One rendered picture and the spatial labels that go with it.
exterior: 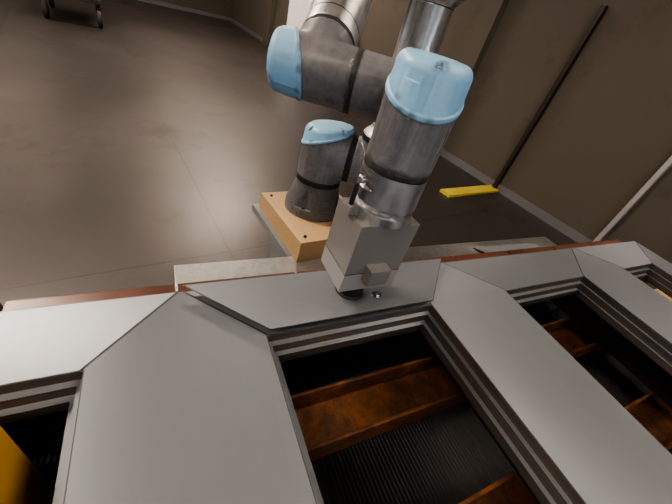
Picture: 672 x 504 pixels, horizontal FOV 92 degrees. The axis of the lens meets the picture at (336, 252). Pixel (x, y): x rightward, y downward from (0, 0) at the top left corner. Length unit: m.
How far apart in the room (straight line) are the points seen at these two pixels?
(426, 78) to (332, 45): 0.16
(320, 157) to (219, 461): 0.62
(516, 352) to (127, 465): 0.49
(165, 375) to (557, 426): 0.46
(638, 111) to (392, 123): 3.39
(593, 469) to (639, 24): 3.53
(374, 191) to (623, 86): 3.44
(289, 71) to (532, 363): 0.51
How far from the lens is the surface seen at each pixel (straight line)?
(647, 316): 0.91
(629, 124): 3.67
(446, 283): 0.60
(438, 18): 0.75
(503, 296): 0.66
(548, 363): 0.59
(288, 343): 0.43
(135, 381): 0.39
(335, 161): 0.78
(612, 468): 0.55
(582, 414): 0.57
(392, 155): 0.34
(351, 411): 0.59
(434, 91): 0.32
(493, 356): 0.53
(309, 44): 0.44
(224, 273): 0.74
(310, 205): 0.82
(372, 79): 0.42
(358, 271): 0.41
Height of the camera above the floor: 1.19
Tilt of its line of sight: 37 degrees down
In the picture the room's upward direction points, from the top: 18 degrees clockwise
